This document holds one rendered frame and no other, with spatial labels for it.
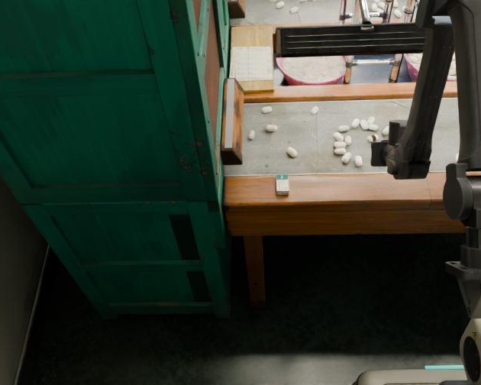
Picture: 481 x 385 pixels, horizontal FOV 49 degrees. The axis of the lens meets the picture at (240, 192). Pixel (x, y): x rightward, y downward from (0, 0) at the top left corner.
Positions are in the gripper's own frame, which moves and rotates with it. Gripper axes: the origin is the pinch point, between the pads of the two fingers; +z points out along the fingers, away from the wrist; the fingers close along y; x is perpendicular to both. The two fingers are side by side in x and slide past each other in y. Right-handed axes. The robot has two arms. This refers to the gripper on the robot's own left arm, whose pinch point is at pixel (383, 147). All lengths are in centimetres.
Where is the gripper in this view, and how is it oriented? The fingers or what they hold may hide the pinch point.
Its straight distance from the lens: 153.0
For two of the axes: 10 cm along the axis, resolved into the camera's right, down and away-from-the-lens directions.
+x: 0.4, 9.6, 2.7
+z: 0.5, -2.7, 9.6
